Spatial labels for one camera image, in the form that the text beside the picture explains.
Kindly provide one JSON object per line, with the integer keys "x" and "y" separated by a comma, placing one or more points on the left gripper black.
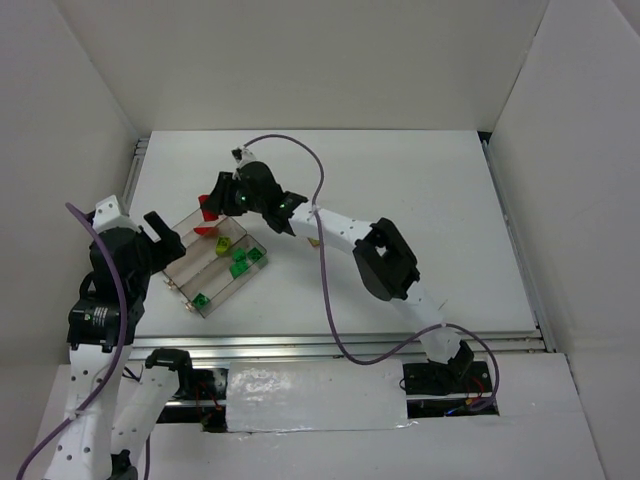
{"x": 151, "y": 242}

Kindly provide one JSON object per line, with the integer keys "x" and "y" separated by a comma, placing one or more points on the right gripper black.
{"x": 223, "y": 192}

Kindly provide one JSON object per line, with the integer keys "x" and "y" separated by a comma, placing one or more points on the red lego plate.
{"x": 208, "y": 216}

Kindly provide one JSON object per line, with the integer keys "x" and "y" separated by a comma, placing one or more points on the red curved lego brick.
{"x": 204, "y": 231}

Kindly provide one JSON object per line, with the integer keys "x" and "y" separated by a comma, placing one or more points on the lime small lego brick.
{"x": 223, "y": 245}

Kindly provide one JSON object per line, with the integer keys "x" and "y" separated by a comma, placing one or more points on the green lego brick with print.
{"x": 239, "y": 255}

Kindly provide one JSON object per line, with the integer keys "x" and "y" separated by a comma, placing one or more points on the green curved lego brick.
{"x": 254, "y": 255}

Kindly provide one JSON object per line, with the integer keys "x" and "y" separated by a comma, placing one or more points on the green square lego brick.
{"x": 238, "y": 268}

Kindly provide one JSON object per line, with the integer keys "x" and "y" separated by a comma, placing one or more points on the green hollow lego brick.
{"x": 200, "y": 301}

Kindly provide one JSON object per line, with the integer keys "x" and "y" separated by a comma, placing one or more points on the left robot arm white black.
{"x": 98, "y": 439}

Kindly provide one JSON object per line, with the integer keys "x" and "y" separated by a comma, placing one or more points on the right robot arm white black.
{"x": 386, "y": 264}

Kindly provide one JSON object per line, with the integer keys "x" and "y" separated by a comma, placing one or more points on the clear bin near compartment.
{"x": 209, "y": 274}

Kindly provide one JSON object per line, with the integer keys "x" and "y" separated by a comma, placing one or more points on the white tape cover panel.
{"x": 334, "y": 395}

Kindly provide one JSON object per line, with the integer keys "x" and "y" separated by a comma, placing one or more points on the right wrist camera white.
{"x": 242, "y": 156}

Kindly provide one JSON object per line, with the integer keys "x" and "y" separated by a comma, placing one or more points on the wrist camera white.
{"x": 110, "y": 214}
{"x": 242, "y": 156}

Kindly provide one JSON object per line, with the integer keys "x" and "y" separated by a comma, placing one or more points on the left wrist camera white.
{"x": 110, "y": 214}

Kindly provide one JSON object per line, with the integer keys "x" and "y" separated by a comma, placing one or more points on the aluminium rail frame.
{"x": 436, "y": 187}

